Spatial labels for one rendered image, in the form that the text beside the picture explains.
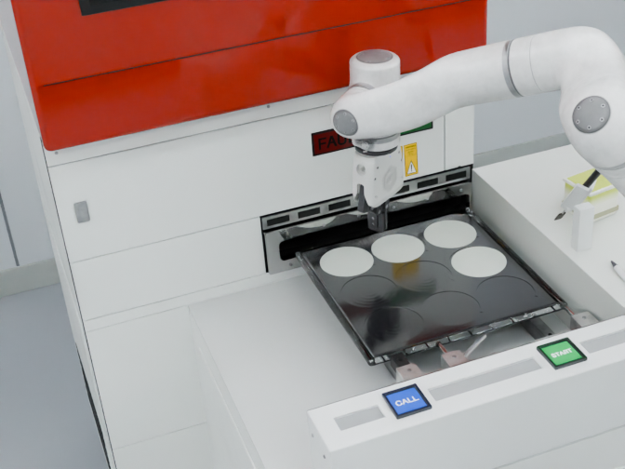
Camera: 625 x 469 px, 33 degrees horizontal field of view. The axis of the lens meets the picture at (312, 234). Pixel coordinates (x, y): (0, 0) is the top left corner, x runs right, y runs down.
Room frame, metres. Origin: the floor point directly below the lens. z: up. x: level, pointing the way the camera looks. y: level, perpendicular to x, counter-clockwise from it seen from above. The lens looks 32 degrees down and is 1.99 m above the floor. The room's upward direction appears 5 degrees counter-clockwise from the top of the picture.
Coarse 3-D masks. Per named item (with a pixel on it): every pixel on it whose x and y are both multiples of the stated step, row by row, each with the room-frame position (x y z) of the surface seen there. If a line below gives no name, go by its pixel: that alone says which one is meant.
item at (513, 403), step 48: (576, 336) 1.29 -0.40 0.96; (624, 336) 1.29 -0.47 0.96; (432, 384) 1.20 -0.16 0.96; (480, 384) 1.20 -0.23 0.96; (528, 384) 1.19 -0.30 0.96; (576, 384) 1.20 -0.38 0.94; (624, 384) 1.23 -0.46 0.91; (336, 432) 1.12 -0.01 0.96; (384, 432) 1.11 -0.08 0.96; (432, 432) 1.13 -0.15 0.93; (480, 432) 1.15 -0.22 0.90; (528, 432) 1.18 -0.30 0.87; (576, 432) 1.20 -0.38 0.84
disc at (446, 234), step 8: (432, 224) 1.75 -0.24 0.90; (440, 224) 1.75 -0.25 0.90; (448, 224) 1.74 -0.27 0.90; (456, 224) 1.74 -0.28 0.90; (464, 224) 1.74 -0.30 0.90; (424, 232) 1.72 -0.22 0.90; (432, 232) 1.72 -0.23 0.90; (440, 232) 1.72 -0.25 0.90; (448, 232) 1.72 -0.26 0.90; (456, 232) 1.71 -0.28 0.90; (464, 232) 1.71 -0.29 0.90; (472, 232) 1.71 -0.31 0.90; (432, 240) 1.69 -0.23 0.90; (440, 240) 1.69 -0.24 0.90; (448, 240) 1.69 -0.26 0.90; (456, 240) 1.68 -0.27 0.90; (464, 240) 1.68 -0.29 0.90; (472, 240) 1.68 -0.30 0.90
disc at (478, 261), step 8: (464, 248) 1.65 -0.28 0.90; (472, 248) 1.65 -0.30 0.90; (480, 248) 1.65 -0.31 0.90; (488, 248) 1.64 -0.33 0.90; (456, 256) 1.63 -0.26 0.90; (464, 256) 1.63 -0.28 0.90; (472, 256) 1.62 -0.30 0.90; (480, 256) 1.62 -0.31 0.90; (488, 256) 1.62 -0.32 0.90; (496, 256) 1.62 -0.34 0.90; (504, 256) 1.62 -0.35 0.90; (456, 264) 1.60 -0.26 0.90; (464, 264) 1.60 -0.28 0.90; (472, 264) 1.60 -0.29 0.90; (480, 264) 1.59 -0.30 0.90; (488, 264) 1.59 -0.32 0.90; (496, 264) 1.59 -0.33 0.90; (504, 264) 1.59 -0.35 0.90; (464, 272) 1.58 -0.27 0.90; (472, 272) 1.57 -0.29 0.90; (480, 272) 1.57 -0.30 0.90; (488, 272) 1.57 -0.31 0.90; (496, 272) 1.57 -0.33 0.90
